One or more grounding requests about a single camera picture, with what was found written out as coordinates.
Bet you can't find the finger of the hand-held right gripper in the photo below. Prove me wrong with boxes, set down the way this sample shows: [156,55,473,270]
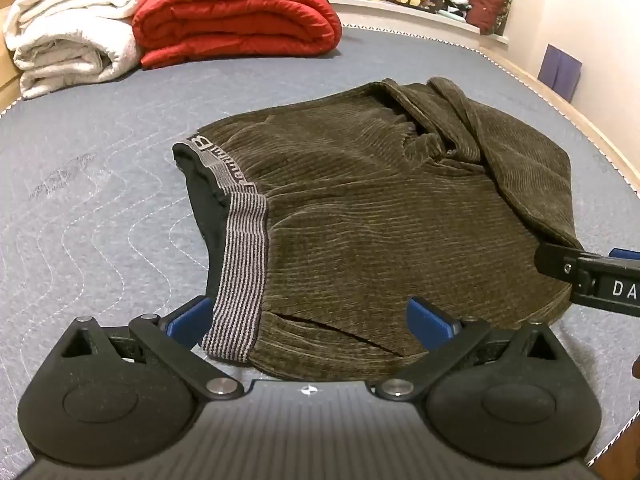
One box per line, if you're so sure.
[534,242,586,282]

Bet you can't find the purple paper sheet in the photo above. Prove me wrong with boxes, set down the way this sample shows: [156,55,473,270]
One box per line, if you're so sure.
[539,44,584,102]

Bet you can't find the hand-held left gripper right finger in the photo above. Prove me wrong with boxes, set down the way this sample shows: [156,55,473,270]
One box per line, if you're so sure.
[375,297,568,401]

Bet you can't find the folded white blanket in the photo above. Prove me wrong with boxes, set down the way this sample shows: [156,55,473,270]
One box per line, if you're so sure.
[4,0,158,100]

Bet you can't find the folded red comforter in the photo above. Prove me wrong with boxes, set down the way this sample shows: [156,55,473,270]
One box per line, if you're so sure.
[131,0,343,70]

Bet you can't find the olive corduroy pants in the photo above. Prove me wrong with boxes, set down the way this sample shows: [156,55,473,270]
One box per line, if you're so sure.
[172,76,586,381]

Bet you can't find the maroon pillow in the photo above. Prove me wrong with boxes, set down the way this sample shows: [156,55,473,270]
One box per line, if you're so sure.
[466,0,516,37]

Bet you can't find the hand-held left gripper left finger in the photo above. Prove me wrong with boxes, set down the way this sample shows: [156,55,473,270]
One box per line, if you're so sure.
[61,297,245,401]

